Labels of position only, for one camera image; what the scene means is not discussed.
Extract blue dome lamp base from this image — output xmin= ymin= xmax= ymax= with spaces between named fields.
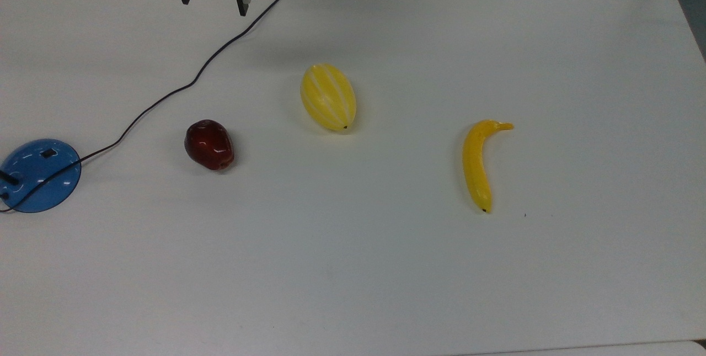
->
xmin=0 ymin=139 xmax=83 ymax=214

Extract yellow striped toy melon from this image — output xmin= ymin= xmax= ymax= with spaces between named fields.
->
xmin=301 ymin=63 xmax=357 ymax=131

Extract red toy apple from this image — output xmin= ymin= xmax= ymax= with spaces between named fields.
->
xmin=184 ymin=119 xmax=236 ymax=171

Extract yellow toy banana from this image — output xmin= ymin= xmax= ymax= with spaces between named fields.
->
xmin=462 ymin=119 xmax=515 ymax=214

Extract black lamp power cable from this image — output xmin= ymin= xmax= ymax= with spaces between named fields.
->
xmin=0 ymin=0 xmax=303 ymax=213

